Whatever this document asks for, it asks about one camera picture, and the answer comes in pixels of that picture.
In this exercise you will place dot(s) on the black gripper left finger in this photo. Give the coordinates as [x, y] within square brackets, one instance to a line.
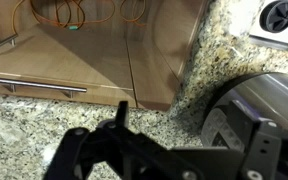
[84, 156]

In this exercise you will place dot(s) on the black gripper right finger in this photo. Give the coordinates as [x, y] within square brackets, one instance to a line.
[267, 150]

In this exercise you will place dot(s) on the silver rice cooker pot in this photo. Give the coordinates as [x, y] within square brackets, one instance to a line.
[267, 93]

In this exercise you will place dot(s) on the wooden base cabinet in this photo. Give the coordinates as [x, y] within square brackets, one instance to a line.
[84, 60]

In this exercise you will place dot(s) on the white flat appliance base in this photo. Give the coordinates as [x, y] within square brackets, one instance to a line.
[255, 30]

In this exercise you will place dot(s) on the black round ribbed disc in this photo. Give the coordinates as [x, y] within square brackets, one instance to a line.
[277, 16]

